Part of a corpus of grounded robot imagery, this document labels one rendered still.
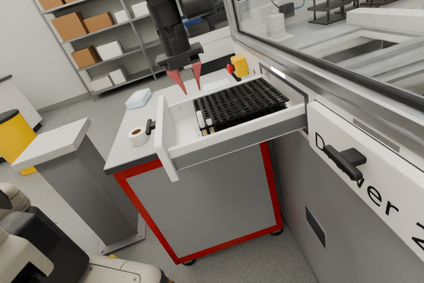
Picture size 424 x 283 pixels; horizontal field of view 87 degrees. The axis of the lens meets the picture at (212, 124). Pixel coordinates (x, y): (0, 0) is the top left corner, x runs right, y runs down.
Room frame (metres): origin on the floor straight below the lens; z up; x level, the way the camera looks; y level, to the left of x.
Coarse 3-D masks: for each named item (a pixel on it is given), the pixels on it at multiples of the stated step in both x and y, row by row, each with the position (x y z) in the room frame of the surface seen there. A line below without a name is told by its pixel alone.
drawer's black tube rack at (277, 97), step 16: (256, 80) 0.62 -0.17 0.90; (208, 96) 0.62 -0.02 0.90; (224, 96) 0.58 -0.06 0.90; (240, 96) 0.55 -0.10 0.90; (256, 96) 0.52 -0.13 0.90; (272, 96) 0.49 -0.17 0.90; (208, 112) 0.52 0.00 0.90; (224, 112) 0.49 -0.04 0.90; (240, 112) 0.46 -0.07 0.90; (256, 112) 0.49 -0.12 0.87; (272, 112) 0.47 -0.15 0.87; (208, 128) 0.45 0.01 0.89; (224, 128) 0.47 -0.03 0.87
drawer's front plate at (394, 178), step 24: (312, 120) 0.35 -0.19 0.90; (336, 120) 0.29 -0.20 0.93; (312, 144) 0.36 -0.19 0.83; (336, 144) 0.28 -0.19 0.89; (360, 144) 0.23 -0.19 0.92; (336, 168) 0.28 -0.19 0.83; (360, 168) 0.22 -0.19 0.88; (384, 168) 0.19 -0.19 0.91; (408, 168) 0.16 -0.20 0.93; (360, 192) 0.22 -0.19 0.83; (384, 192) 0.18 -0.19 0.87; (408, 192) 0.15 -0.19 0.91; (384, 216) 0.17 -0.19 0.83; (408, 216) 0.14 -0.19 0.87; (408, 240) 0.14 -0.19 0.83
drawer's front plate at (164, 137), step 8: (160, 96) 0.67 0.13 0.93; (160, 104) 0.61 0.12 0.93; (160, 112) 0.55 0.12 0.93; (168, 112) 0.63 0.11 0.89; (160, 120) 0.50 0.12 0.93; (168, 120) 0.57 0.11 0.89; (160, 128) 0.46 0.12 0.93; (168, 128) 0.53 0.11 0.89; (160, 136) 0.43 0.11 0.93; (168, 136) 0.49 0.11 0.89; (160, 144) 0.40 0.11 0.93; (168, 144) 0.45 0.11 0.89; (160, 152) 0.39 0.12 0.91; (160, 160) 0.39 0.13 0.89; (168, 160) 0.39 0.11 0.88; (168, 168) 0.39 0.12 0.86; (176, 176) 0.39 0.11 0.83
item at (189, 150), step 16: (272, 80) 0.64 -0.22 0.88; (288, 96) 0.53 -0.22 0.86; (176, 112) 0.65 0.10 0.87; (192, 112) 0.65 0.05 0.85; (288, 112) 0.41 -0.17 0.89; (304, 112) 0.42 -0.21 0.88; (176, 128) 0.61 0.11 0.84; (192, 128) 0.58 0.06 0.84; (240, 128) 0.41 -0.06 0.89; (256, 128) 0.41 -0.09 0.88; (272, 128) 0.41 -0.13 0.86; (288, 128) 0.41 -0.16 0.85; (176, 144) 0.52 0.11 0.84; (192, 144) 0.41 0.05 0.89; (208, 144) 0.41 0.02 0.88; (224, 144) 0.41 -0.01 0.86; (240, 144) 0.41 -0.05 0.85; (176, 160) 0.41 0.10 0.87; (192, 160) 0.41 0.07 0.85; (208, 160) 0.41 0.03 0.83
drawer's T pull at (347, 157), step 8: (328, 144) 0.26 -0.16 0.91; (328, 152) 0.25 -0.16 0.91; (336, 152) 0.24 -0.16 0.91; (344, 152) 0.23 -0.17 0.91; (352, 152) 0.23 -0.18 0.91; (336, 160) 0.23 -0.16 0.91; (344, 160) 0.22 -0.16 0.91; (352, 160) 0.22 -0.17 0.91; (360, 160) 0.21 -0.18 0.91; (344, 168) 0.21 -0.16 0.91; (352, 168) 0.20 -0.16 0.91; (352, 176) 0.19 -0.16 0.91; (360, 176) 0.19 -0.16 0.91
